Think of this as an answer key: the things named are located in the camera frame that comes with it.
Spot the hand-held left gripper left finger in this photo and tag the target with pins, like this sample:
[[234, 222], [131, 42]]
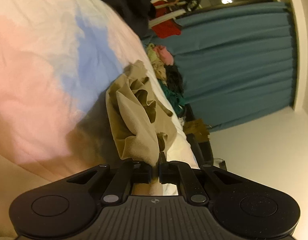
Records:
[[142, 173]]

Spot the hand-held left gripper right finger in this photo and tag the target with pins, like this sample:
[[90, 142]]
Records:
[[167, 173]]

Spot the khaki t-shirt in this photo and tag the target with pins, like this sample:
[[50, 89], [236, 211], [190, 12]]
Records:
[[134, 115]]

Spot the black clothes pile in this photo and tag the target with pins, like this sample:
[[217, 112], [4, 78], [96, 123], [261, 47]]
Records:
[[134, 2]]

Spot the brown paper bag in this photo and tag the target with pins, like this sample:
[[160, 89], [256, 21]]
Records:
[[196, 130]]

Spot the green garment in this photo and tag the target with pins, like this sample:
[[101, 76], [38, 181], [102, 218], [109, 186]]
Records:
[[175, 100]]

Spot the black garment heap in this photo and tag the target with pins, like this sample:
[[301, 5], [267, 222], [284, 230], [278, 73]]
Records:
[[174, 78]]

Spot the beige floral cloth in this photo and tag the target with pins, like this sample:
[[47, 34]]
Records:
[[160, 70]]

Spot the pink garment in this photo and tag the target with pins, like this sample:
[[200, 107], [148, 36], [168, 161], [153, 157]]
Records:
[[166, 55]]

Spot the pale yellow garment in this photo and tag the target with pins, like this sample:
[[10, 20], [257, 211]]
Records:
[[151, 51]]

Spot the wide blue curtain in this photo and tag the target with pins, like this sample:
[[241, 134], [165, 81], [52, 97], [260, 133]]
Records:
[[231, 67]]

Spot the red garment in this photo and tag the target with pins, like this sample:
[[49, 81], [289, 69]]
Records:
[[167, 28]]

